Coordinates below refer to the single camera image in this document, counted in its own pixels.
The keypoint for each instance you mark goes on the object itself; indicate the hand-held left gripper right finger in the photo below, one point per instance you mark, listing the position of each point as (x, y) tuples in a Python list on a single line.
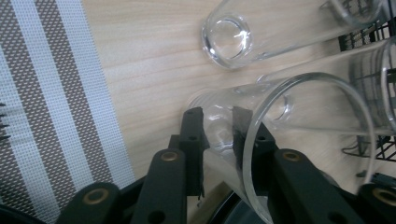
[(241, 124)]

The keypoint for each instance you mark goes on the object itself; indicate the dark metal fork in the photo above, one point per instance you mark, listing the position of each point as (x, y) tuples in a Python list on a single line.
[(3, 126)]

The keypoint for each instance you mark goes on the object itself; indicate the clear drinking glass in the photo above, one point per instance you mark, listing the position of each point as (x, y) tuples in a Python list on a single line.
[(386, 77), (274, 109), (227, 40)]

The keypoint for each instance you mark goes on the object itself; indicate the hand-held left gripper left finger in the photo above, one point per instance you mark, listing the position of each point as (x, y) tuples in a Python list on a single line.
[(193, 133)]

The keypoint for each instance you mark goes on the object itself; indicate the striped woven placemat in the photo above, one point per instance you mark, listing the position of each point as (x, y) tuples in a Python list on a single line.
[(46, 93)]

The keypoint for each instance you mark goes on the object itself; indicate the black round plate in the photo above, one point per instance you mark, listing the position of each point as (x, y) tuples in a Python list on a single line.
[(15, 216)]

